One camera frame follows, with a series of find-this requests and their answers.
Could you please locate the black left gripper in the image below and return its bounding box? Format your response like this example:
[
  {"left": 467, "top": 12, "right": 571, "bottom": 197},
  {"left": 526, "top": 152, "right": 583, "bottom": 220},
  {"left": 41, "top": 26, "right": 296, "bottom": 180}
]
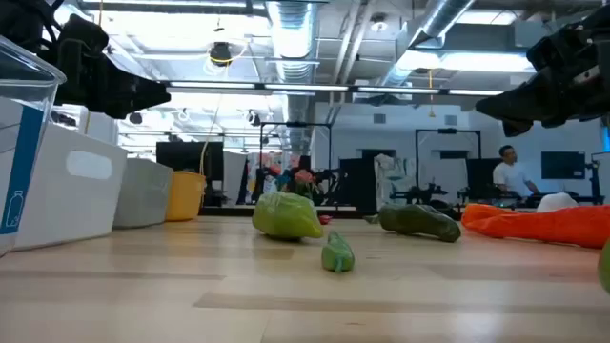
[{"left": 40, "top": 13, "right": 172, "bottom": 120}]

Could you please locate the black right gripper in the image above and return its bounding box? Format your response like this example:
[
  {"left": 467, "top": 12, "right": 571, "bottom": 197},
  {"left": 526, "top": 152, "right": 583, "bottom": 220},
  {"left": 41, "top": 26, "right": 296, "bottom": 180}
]
[{"left": 475, "top": 5, "right": 610, "bottom": 138}]

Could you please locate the large orange carrot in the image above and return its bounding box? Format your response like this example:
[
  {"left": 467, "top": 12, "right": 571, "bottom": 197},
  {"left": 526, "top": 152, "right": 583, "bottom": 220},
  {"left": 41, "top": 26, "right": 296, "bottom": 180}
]
[{"left": 460, "top": 203, "right": 610, "bottom": 251}]

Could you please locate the long green cucumber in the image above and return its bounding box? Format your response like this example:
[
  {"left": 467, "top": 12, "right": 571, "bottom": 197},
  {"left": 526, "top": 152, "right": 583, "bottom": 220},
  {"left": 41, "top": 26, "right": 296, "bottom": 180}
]
[{"left": 597, "top": 239, "right": 610, "bottom": 295}]

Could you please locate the short light green cucumber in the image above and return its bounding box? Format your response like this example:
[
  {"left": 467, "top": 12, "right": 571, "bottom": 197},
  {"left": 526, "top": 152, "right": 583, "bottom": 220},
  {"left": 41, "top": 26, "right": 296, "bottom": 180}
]
[{"left": 252, "top": 191, "right": 325, "bottom": 241}]

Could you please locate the person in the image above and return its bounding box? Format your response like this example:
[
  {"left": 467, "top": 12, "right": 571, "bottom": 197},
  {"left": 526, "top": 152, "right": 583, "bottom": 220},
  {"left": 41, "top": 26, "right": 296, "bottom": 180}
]
[{"left": 492, "top": 144, "right": 541, "bottom": 197}]

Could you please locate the black monitor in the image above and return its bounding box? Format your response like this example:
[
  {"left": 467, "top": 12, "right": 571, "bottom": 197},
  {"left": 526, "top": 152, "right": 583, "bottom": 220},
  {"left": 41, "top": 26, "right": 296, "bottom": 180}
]
[
  {"left": 155, "top": 141, "right": 225, "bottom": 183},
  {"left": 465, "top": 157, "right": 499, "bottom": 199}
]

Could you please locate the grey plastic bin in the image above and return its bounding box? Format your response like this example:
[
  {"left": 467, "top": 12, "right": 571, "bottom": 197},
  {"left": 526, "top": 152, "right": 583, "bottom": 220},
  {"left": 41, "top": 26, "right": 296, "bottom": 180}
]
[{"left": 112, "top": 157, "right": 174, "bottom": 229}]

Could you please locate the orange plastic bin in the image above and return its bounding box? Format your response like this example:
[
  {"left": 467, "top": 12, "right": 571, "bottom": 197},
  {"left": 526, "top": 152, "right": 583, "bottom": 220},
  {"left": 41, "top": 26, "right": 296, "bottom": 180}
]
[{"left": 165, "top": 171, "right": 208, "bottom": 223}]

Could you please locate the clear plastic bin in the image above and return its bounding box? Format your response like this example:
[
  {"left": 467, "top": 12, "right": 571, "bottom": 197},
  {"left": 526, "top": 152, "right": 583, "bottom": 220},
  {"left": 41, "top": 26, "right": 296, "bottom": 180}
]
[{"left": 0, "top": 35, "right": 67, "bottom": 258}]

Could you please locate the white plastic bin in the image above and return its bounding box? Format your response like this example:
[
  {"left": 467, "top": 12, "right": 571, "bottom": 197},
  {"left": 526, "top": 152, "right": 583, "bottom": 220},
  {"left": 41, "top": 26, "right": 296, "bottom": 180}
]
[{"left": 12, "top": 122, "right": 129, "bottom": 252}]

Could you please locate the white patterned cloth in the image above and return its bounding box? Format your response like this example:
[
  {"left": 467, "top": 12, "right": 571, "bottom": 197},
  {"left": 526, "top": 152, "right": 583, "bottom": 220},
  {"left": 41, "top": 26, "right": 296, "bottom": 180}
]
[{"left": 374, "top": 152, "right": 418, "bottom": 206}]

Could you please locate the long LED light bar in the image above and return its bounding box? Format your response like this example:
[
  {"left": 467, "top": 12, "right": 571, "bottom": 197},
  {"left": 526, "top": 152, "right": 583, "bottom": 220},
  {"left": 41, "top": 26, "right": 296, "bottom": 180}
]
[{"left": 165, "top": 79, "right": 505, "bottom": 97}]

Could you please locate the dark wall screen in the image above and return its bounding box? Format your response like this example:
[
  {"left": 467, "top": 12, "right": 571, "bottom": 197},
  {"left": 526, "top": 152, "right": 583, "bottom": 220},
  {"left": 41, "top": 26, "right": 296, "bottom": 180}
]
[{"left": 540, "top": 151, "right": 587, "bottom": 181}]

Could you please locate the black station frame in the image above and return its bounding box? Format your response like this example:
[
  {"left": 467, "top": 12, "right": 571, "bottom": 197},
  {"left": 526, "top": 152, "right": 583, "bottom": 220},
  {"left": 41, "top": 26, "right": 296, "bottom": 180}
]
[
  {"left": 415, "top": 127, "right": 482, "bottom": 201},
  {"left": 258, "top": 121, "right": 334, "bottom": 209}
]

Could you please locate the black ceiling camera dome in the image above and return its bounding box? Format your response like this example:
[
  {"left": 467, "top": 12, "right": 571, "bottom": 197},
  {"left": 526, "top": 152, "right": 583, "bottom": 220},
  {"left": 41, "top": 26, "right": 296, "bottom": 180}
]
[{"left": 208, "top": 41, "right": 234, "bottom": 68}]

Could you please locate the slanted silver ventilation duct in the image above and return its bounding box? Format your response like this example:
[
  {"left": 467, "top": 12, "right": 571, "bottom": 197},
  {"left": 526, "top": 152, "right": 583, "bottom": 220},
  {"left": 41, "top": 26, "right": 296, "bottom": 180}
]
[{"left": 380, "top": 0, "right": 478, "bottom": 90}]

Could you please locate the wide silver ventilation duct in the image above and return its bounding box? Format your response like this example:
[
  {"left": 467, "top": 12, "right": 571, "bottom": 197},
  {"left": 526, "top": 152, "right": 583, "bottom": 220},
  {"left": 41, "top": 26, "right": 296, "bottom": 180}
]
[{"left": 265, "top": 0, "right": 319, "bottom": 153}]

